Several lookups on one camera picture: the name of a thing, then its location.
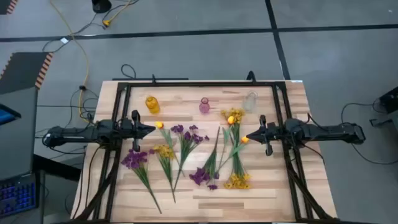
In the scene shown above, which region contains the laptop with lit screen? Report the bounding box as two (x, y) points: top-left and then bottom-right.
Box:
(0, 103), (22, 126)

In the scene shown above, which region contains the large black orange-striped mat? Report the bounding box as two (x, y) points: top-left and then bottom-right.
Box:
(0, 52), (54, 95)

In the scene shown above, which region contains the black round stand base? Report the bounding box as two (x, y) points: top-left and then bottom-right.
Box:
(91, 0), (112, 14)

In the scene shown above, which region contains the yellow cable with plug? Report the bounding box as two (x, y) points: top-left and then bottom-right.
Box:
(102, 0), (133, 27)

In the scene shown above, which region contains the small black orange-striped mat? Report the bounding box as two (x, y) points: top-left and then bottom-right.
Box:
(0, 0), (19, 16)

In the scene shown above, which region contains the black looped cable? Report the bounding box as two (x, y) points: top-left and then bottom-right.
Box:
(120, 63), (137, 80)

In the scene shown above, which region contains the yellow artificial flower bunch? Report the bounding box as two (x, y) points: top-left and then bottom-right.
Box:
(220, 108), (246, 175)
(154, 144), (177, 203)
(224, 146), (252, 190)

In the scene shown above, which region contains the yellow glass vase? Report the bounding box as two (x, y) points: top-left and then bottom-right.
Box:
(145, 95), (160, 115)

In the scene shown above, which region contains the purple artificial flower bunch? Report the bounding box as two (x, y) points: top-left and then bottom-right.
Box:
(120, 148), (162, 215)
(170, 124), (211, 192)
(188, 126), (221, 191)

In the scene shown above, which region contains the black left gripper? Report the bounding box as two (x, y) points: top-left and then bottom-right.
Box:
(119, 110), (156, 152)

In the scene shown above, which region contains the backlit black keyboard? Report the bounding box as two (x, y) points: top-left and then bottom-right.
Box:
(0, 172), (40, 218)

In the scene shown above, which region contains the black metal table frame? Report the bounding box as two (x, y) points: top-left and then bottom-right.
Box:
(73, 80), (338, 223)

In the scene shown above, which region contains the black floor cable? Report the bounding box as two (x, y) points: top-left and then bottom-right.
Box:
(341, 102), (398, 166)
(42, 12), (108, 54)

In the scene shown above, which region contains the clear glass vase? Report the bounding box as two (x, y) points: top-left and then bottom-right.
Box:
(242, 90), (259, 113)

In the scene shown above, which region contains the pink glass vase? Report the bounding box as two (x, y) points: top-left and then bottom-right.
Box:
(198, 97), (211, 114)

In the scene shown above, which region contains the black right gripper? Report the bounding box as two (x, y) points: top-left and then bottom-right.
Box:
(246, 114), (287, 156)

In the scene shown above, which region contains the yellow extension cable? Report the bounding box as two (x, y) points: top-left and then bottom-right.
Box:
(49, 0), (90, 124)

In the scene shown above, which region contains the black box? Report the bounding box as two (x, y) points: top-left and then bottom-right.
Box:
(378, 86), (398, 114)

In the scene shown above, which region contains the orange artificial tulip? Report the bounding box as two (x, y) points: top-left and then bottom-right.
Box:
(217, 115), (236, 170)
(154, 121), (187, 177)
(214, 136), (249, 175)

